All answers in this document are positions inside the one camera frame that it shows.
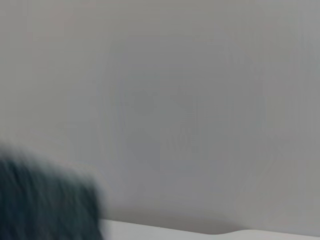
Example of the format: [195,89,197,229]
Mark blue denim shorts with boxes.
[0,143,110,240]

